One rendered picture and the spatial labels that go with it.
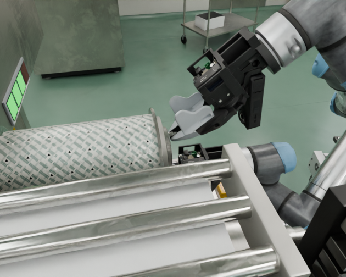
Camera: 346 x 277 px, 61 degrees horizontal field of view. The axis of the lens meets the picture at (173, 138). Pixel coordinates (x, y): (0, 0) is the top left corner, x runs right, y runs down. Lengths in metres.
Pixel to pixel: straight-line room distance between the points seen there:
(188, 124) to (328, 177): 0.39
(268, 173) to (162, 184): 0.53
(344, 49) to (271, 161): 0.30
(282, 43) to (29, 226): 0.39
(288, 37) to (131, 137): 0.27
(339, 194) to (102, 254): 0.16
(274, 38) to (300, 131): 2.33
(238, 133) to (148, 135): 2.15
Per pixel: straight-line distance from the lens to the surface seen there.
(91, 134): 0.47
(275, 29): 0.47
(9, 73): 0.89
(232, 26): 4.07
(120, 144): 0.46
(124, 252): 0.19
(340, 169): 0.76
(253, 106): 0.52
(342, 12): 0.49
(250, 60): 0.48
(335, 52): 0.50
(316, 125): 2.91
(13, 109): 0.84
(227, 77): 0.45
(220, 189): 0.89
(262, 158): 0.69
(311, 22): 0.48
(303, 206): 0.75
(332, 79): 0.88
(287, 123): 2.82
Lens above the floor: 1.60
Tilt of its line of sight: 40 degrees down
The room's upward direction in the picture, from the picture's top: straight up
